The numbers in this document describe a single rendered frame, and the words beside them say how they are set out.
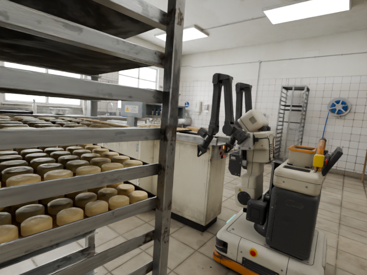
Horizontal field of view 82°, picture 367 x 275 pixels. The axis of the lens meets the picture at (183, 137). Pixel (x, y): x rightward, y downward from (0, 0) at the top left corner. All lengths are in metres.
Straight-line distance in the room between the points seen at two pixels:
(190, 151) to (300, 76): 4.31
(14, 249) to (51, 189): 0.10
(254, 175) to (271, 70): 4.60
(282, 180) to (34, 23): 1.32
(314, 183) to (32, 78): 1.32
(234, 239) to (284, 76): 4.82
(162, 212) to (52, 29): 0.44
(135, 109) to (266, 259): 1.64
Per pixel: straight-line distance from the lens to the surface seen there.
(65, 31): 0.44
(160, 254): 0.62
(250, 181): 1.65
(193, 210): 2.10
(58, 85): 0.42
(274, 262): 1.59
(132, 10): 0.51
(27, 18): 0.42
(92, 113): 0.89
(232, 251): 1.66
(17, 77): 0.41
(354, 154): 5.69
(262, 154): 1.61
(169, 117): 0.50
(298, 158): 1.54
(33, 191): 0.43
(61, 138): 0.42
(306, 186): 1.41
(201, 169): 1.93
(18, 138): 0.41
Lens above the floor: 1.11
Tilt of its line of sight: 7 degrees down
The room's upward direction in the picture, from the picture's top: 4 degrees clockwise
